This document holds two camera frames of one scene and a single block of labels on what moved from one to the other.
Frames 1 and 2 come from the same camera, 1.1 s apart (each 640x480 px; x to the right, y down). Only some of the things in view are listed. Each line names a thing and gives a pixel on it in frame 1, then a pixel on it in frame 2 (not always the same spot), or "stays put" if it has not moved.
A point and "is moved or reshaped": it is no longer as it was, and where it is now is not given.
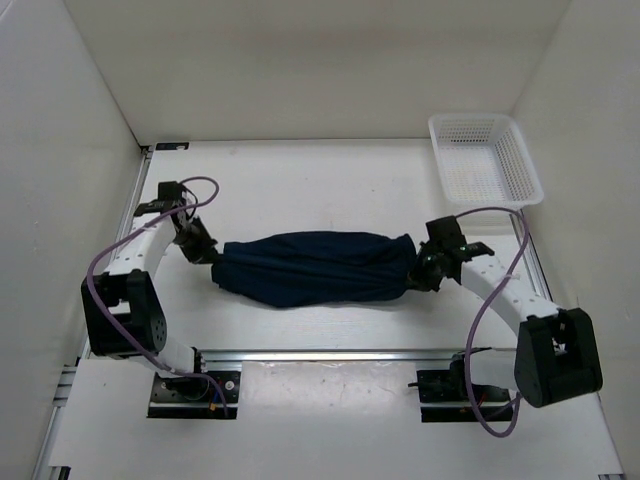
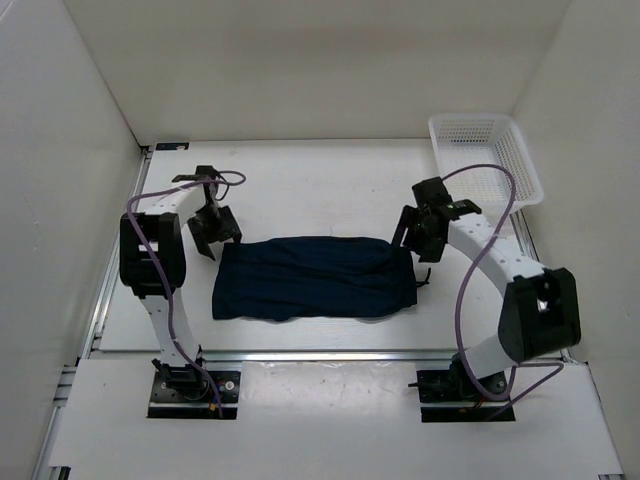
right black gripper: (416, 278) → (431, 253)
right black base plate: (444, 396) stays put
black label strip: (171, 145) stays put
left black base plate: (193, 396) stays put
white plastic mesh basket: (483, 161) stays put
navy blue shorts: (287, 269) is moved or reshaped
